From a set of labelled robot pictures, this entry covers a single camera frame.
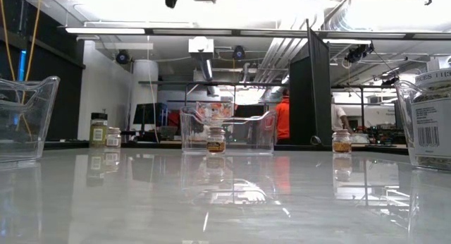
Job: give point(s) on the small cork-lid spice jar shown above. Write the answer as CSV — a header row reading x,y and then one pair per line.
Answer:
x,y
341,145
113,140
216,145

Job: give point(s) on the black-lid green spice jar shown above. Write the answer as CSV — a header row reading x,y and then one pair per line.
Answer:
x,y
98,134

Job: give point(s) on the white-lid seasoning jar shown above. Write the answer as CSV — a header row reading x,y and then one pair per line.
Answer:
x,y
431,124

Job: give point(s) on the floral print poster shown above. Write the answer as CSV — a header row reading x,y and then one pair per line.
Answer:
x,y
215,110

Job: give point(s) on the clear plastic bin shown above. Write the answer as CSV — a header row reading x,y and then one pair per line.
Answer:
x,y
403,113
31,145
246,138

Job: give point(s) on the person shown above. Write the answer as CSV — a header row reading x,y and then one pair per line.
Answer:
x,y
283,120
338,117

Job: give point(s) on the black round ceiling device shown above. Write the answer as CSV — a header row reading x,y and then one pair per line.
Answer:
x,y
238,53
122,57

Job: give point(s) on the black monitor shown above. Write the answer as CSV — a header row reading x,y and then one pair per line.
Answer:
x,y
149,115

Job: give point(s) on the white ceiling box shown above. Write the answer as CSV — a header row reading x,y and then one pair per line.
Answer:
x,y
201,44

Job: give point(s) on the black partition panel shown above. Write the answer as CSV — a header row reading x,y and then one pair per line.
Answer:
x,y
310,96

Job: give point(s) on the white cylindrical column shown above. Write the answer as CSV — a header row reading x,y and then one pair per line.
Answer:
x,y
144,82

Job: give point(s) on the black aluminium table frame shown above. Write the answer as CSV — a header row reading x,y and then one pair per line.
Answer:
x,y
303,148

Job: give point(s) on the black overhead frame bar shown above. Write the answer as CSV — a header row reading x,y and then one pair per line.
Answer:
x,y
236,32

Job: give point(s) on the black hanging camera device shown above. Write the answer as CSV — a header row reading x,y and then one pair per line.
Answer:
x,y
357,53

